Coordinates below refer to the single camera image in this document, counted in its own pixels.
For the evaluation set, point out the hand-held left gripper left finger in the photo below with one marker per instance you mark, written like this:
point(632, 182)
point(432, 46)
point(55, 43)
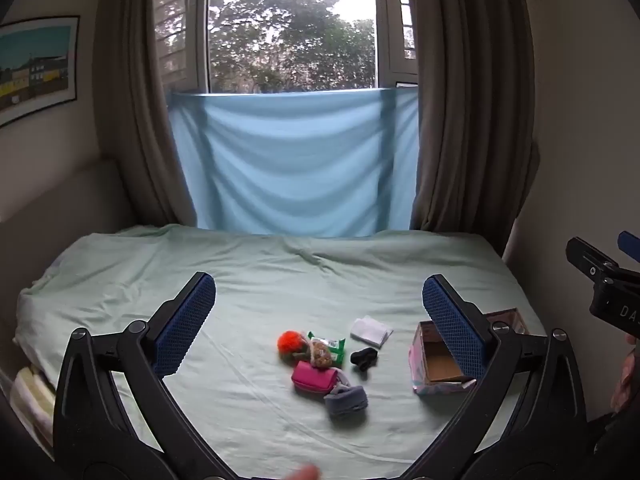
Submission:
point(186, 325)

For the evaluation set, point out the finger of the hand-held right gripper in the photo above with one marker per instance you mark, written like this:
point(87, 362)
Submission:
point(631, 246)
point(587, 257)

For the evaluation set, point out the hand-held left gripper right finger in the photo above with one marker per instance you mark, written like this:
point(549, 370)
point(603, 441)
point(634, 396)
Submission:
point(452, 325)

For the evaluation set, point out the pink cardboard box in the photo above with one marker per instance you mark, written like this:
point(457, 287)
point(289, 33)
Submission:
point(437, 362)

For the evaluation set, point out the black sock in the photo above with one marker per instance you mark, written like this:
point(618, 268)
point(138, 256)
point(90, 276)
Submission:
point(364, 358)

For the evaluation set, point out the green packet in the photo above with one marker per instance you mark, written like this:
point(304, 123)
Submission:
point(340, 347)

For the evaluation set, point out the grey knitted cloth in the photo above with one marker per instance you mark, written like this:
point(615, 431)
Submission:
point(345, 400)

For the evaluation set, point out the clear snack bag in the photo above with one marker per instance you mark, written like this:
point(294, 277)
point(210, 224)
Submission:
point(320, 353)

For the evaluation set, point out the pink pouch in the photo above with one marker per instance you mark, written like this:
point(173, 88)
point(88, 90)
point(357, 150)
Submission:
point(312, 377)

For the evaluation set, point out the person's right hand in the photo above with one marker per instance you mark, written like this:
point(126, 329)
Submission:
point(625, 382)

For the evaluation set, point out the white folded cloth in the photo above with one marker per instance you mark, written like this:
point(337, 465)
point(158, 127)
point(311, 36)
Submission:
point(370, 331)

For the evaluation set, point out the cream folded bedding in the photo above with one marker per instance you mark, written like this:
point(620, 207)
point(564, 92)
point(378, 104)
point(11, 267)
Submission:
point(32, 400)

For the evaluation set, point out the beige padded headboard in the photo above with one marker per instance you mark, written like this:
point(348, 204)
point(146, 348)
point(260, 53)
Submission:
point(55, 195)

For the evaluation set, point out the brown curtain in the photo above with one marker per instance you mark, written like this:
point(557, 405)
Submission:
point(465, 110)
point(135, 110)

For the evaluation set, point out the light blue hanging cloth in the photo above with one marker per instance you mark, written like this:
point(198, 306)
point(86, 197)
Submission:
point(295, 160)

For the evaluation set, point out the tree outside window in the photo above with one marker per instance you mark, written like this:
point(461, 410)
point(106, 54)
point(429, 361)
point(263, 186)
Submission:
point(280, 35)

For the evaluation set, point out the window with white frame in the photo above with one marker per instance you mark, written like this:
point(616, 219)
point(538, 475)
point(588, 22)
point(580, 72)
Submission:
point(180, 25)

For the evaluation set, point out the framed wall picture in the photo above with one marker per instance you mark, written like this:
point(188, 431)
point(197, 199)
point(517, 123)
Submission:
point(35, 65)

